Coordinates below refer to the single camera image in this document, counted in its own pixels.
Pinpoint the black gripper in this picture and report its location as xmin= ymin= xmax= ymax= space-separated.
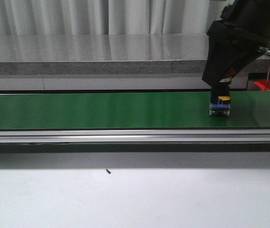
xmin=202 ymin=19 xmax=270 ymax=86

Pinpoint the red mushroom push button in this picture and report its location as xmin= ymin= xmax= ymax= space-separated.
xmin=209 ymin=68 xmax=236 ymax=117

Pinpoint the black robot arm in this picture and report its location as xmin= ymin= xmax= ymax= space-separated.
xmin=202 ymin=0 xmax=270 ymax=86

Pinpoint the green conveyor belt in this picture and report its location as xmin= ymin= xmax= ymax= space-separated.
xmin=0 ymin=91 xmax=270 ymax=130

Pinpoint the grey stone counter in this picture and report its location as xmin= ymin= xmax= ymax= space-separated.
xmin=0 ymin=32 xmax=270 ymax=92

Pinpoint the white curtain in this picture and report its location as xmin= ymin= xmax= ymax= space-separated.
xmin=0 ymin=0 xmax=229 ymax=35

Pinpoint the aluminium conveyor frame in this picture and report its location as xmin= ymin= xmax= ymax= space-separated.
xmin=0 ymin=128 xmax=270 ymax=170

